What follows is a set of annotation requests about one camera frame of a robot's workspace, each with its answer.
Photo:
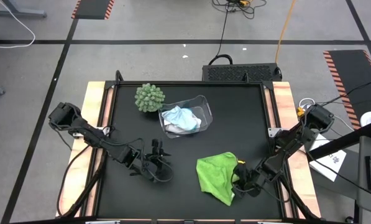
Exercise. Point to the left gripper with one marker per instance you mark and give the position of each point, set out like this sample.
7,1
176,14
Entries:
151,161

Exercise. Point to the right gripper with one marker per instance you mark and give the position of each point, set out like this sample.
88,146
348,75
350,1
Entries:
250,182

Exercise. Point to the green microfiber towel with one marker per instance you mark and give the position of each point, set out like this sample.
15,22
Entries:
214,177

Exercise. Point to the white waffle-weave towel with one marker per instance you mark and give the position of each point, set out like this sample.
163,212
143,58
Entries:
172,128

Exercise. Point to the light blue microfiber towel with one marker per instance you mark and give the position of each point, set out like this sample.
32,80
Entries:
180,118

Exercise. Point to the clear plastic bin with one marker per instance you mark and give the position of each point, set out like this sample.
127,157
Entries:
205,107

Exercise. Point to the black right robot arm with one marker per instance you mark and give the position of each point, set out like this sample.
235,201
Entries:
297,137

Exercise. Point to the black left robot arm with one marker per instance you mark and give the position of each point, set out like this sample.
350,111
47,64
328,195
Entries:
89,133

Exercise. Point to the small yellow tape marker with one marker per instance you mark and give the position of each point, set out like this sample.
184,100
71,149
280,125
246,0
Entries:
241,162

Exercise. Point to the potted green succulent plant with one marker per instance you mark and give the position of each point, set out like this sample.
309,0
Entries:
149,98

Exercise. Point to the white paper sheet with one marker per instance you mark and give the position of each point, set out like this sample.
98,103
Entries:
328,165

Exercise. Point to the wooden table side board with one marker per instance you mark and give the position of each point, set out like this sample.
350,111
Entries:
283,93
93,93

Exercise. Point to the black diagonal metal beam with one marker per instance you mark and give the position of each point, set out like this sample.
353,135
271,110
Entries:
337,143

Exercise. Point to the black perforated computer case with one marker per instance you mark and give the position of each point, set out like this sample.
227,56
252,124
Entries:
241,73

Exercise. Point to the grey office desk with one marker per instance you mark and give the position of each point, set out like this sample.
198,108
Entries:
370,146

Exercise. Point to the white round cup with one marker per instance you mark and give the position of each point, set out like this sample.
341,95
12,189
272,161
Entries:
368,119

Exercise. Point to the black orange-striped floor mat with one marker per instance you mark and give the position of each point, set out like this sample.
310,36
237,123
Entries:
353,71
92,9

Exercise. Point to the black metal table frame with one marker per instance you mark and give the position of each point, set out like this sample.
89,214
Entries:
113,84

